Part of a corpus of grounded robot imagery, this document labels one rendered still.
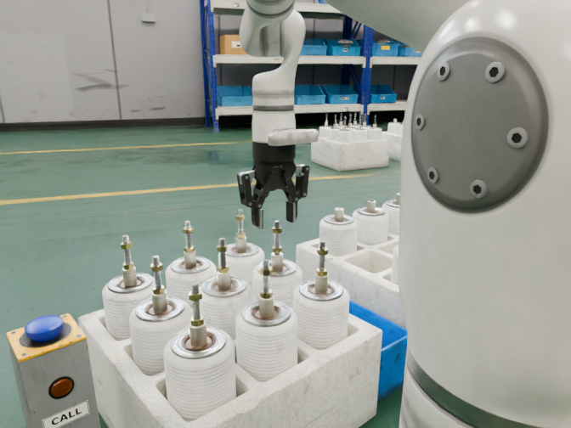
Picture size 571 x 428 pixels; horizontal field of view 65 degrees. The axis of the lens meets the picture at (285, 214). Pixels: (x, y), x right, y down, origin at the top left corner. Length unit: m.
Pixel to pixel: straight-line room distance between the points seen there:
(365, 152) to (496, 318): 2.83
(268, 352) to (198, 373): 0.12
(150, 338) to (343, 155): 2.33
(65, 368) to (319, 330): 0.38
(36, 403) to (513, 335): 0.52
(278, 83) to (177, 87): 4.94
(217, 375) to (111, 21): 5.23
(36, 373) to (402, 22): 0.50
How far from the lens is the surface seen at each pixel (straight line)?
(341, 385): 0.78
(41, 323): 0.59
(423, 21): 0.28
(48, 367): 0.58
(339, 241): 1.10
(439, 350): 0.20
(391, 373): 0.93
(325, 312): 0.74
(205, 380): 0.62
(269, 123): 0.74
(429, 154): 0.18
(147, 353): 0.73
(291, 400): 0.70
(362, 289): 1.01
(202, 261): 0.88
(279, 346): 0.68
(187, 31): 5.69
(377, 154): 3.05
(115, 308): 0.81
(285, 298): 0.82
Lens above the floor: 0.60
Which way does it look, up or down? 18 degrees down
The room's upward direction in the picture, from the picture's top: straight up
